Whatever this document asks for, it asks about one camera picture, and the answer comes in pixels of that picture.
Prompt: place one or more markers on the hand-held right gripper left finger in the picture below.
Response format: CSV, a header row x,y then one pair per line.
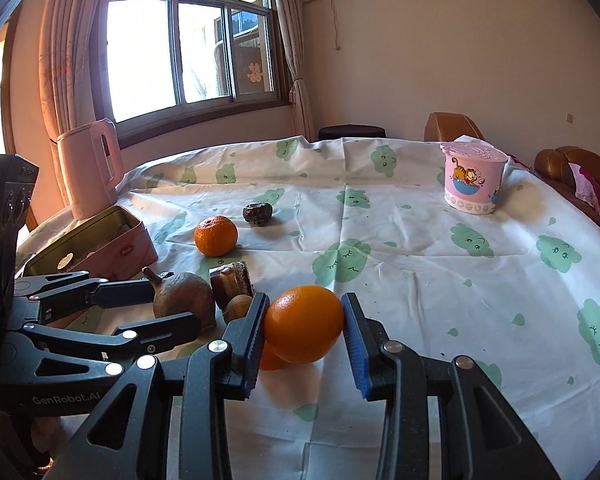
x,y
254,360

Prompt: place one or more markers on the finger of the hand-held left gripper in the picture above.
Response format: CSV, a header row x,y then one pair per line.
x,y
130,294
170,332

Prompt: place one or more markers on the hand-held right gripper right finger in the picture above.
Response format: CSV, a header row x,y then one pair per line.
x,y
357,360

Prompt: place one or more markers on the small orange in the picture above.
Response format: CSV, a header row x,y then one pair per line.
x,y
272,361

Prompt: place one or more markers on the brown water chestnut bulb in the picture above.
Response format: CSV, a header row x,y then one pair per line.
x,y
185,295

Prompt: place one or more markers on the pink tin box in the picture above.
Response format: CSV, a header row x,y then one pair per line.
x,y
125,247

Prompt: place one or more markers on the small brown round fruit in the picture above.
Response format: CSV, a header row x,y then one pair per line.
x,y
237,308

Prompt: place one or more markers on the large orange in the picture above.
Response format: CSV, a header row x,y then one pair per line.
x,y
305,322

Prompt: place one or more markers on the purple sugarcane piece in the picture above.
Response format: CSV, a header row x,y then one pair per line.
x,y
230,282

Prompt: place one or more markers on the white green-print tablecloth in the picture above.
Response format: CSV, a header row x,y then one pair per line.
x,y
405,270

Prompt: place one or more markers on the mandarin with green stem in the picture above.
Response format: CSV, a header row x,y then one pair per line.
x,y
216,236

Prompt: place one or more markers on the pink electric kettle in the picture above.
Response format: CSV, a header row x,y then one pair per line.
x,y
85,175

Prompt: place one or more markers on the dark dried date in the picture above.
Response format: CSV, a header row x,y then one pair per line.
x,y
258,214

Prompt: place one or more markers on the pink patterned curtain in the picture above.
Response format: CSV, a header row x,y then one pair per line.
x,y
65,60

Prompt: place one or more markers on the pink cartoon cup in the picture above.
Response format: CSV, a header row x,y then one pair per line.
x,y
472,180

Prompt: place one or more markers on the black round stool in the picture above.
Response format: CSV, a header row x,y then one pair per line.
x,y
352,131

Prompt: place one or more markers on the sliding glass window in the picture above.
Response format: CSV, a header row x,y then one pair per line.
x,y
140,50

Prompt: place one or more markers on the white cloth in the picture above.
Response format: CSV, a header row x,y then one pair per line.
x,y
467,139

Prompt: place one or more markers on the brown leather chair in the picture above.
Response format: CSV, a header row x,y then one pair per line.
x,y
445,127

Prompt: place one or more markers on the red paper window decoration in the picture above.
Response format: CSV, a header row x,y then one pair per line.
x,y
254,72

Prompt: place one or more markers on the brown leather sofa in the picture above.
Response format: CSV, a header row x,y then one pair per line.
x,y
555,165

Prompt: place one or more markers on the pink floral cushion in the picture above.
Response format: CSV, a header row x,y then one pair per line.
x,y
587,185

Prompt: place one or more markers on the beige curtain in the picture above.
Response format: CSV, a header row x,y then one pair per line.
x,y
292,35

